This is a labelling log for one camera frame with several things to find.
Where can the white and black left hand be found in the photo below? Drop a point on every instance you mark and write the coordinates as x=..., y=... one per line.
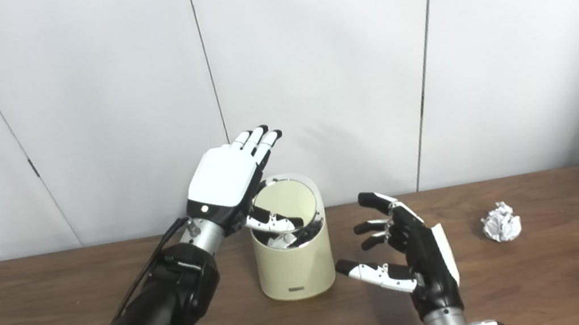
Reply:
x=223, y=178

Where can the cream-colored lidded bin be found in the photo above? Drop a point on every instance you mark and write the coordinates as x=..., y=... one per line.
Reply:
x=296, y=267

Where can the white paper ball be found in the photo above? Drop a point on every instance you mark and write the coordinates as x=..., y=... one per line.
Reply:
x=501, y=222

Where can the white and black right hand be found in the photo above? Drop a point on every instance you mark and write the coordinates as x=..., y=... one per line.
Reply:
x=428, y=262

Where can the black wall panel hinge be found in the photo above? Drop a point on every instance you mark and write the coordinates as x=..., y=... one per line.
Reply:
x=33, y=167

